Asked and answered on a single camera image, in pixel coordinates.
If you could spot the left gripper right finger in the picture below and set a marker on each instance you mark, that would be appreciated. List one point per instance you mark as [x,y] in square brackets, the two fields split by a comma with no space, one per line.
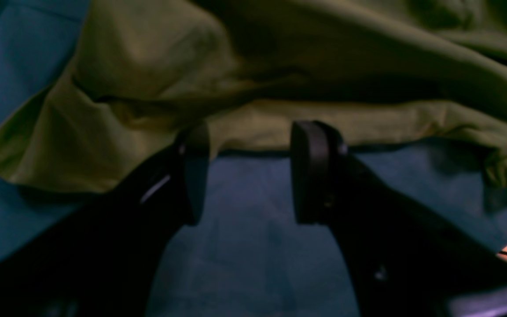
[404,260]

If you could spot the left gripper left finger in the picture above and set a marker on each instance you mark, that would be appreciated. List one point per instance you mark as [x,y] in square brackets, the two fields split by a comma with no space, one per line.
[101,260]

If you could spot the blue table cloth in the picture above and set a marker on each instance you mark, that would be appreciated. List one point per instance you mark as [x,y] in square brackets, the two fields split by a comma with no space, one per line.
[247,257]

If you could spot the olive green t-shirt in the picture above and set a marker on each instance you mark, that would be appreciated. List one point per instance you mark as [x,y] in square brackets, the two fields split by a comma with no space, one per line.
[381,71]

